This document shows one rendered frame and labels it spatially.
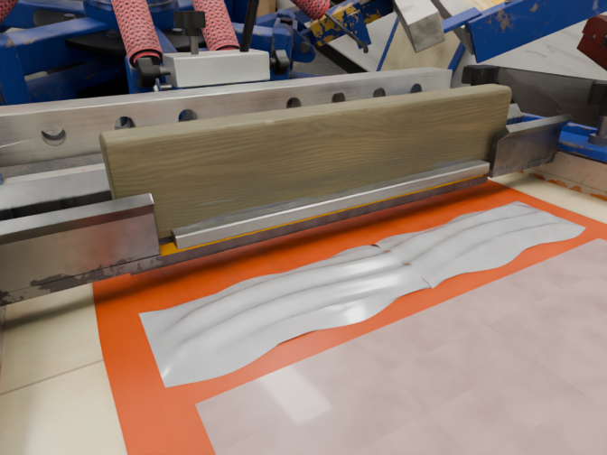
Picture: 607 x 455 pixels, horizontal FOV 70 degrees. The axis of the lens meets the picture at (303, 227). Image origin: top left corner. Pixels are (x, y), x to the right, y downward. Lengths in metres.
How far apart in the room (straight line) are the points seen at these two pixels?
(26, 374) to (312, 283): 0.17
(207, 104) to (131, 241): 0.27
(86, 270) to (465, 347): 0.23
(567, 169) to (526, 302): 0.24
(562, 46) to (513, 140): 2.13
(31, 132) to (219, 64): 0.23
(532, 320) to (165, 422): 0.22
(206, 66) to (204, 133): 0.29
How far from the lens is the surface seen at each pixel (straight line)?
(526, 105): 1.17
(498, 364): 0.27
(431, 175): 0.40
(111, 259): 0.30
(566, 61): 2.58
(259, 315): 0.27
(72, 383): 0.27
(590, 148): 0.52
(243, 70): 0.60
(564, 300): 0.34
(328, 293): 0.29
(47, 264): 0.29
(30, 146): 0.51
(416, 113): 0.38
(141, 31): 0.73
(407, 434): 0.22
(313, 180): 0.34
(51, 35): 0.99
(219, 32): 0.76
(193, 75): 0.58
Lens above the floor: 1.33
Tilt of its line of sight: 40 degrees down
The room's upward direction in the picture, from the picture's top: 9 degrees clockwise
